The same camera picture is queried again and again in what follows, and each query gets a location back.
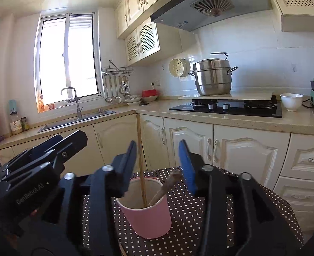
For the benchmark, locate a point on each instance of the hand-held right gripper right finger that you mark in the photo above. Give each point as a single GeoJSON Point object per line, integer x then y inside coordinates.
{"type": "Point", "coordinates": [186, 165]}

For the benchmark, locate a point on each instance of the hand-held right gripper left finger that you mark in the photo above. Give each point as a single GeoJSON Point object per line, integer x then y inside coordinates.
{"type": "Point", "coordinates": [131, 157]}

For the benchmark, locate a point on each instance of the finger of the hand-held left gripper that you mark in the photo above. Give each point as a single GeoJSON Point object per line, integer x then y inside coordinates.
{"type": "Point", "coordinates": [46, 144]}
{"type": "Point", "coordinates": [75, 141]}

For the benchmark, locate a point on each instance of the wooden chopstick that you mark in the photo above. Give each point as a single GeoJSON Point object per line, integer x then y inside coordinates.
{"type": "Point", "coordinates": [141, 165]}

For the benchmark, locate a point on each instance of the grey metal fork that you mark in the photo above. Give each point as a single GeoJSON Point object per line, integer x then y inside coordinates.
{"type": "Point", "coordinates": [173, 177]}

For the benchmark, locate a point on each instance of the pink cup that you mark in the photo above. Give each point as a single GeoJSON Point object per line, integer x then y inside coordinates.
{"type": "Point", "coordinates": [151, 221]}

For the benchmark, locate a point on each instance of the steel sink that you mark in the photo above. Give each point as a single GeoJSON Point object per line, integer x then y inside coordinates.
{"type": "Point", "coordinates": [74, 122]}

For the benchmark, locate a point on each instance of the cream cabinet door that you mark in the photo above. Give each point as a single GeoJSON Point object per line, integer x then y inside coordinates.
{"type": "Point", "coordinates": [173, 138]}
{"type": "Point", "coordinates": [117, 141]}
{"type": "Point", "coordinates": [250, 154]}
{"type": "Point", "coordinates": [153, 141]}

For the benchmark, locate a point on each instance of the small green bottle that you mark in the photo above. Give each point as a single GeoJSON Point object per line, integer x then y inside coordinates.
{"type": "Point", "coordinates": [25, 124]}

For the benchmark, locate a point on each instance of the oil bottle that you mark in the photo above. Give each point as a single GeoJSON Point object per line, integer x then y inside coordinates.
{"type": "Point", "coordinates": [16, 125]}

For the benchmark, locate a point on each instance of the metal faucet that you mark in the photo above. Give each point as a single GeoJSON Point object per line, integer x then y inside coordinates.
{"type": "Point", "coordinates": [78, 104]}

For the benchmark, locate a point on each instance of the orange bottle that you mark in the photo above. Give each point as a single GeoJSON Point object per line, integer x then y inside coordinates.
{"type": "Point", "coordinates": [41, 104]}

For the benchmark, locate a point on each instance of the brown polka dot tablecloth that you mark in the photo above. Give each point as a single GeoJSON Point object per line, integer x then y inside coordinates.
{"type": "Point", "coordinates": [189, 218]}

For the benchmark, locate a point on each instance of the metal ladle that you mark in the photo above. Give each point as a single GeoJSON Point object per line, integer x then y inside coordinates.
{"type": "Point", "coordinates": [118, 98]}
{"type": "Point", "coordinates": [108, 98]}

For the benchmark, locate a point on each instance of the stack of white dishes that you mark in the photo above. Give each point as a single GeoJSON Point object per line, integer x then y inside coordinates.
{"type": "Point", "coordinates": [133, 100]}

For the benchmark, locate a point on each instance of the red container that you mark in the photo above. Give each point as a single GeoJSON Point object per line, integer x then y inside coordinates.
{"type": "Point", "coordinates": [150, 94]}

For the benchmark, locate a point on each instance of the black gas stove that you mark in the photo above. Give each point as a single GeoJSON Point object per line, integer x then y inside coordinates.
{"type": "Point", "coordinates": [226, 110]}

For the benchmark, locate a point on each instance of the hanging kitchen utensil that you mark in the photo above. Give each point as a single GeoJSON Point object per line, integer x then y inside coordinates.
{"type": "Point", "coordinates": [125, 88]}

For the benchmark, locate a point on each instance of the metal utensil rack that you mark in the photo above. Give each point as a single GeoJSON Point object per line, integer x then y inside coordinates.
{"type": "Point", "coordinates": [118, 70]}

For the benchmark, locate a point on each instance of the sliding window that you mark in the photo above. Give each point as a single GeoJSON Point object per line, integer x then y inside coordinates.
{"type": "Point", "coordinates": [66, 58]}

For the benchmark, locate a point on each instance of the steel steamer pot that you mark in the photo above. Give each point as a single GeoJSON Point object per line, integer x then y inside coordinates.
{"type": "Point", "coordinates": [213, 80]}

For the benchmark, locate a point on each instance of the beige stone board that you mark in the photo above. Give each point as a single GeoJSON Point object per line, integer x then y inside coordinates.
{"type": "Point", "coordinates": [247, 96]}

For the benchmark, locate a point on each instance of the white colander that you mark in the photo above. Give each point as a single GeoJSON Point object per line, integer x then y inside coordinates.
{"type": "Point", "coordinates": [178, 68]}

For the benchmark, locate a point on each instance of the cream lattice door cabinet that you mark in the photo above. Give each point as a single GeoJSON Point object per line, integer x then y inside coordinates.
{"type": "Point", "coordinates": [149, 40]}

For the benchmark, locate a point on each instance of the cream drawer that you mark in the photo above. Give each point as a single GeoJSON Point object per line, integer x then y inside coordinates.
{"type": "Point", "coordinates": [303, 194]}
{"type": "Point", "coordinates": [309, 157]}

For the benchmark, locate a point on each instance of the white bowl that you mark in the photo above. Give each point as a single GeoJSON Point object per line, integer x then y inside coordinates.
{"type": "Point", "coordinates": [291, 102]}

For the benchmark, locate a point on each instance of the cream upper cabinets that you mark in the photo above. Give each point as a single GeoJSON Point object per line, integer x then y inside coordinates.
{"type": "Point", "coordinates": [135, 2]}

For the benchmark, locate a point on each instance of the grey range hood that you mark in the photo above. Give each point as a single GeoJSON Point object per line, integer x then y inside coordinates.
{"type": "Point", "coordinates": [213, 2]}

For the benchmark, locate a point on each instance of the white wall socket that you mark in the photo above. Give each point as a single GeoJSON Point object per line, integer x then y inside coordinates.
{"type": "Point", "coordinates": [154, 83]}

